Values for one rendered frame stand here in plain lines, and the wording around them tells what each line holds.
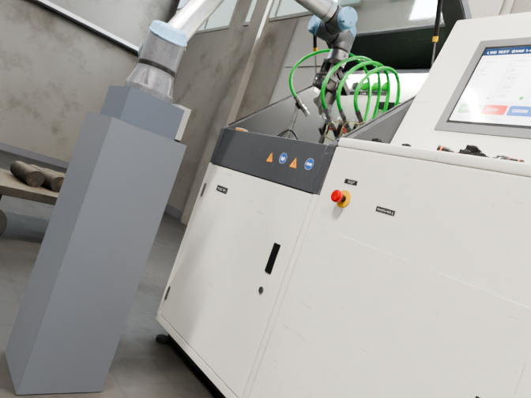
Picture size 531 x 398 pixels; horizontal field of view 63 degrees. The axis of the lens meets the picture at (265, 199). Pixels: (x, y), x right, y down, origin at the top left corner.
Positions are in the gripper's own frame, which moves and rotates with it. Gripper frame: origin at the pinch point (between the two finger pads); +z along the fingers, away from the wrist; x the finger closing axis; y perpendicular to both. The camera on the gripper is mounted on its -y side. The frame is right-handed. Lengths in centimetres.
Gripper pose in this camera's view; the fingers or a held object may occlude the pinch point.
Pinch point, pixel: (322, 113)
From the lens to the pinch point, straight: 177.4
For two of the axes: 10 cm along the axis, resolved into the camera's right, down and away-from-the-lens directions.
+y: -7.4, -2.5, -6.2
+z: -3.3, 9.4, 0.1
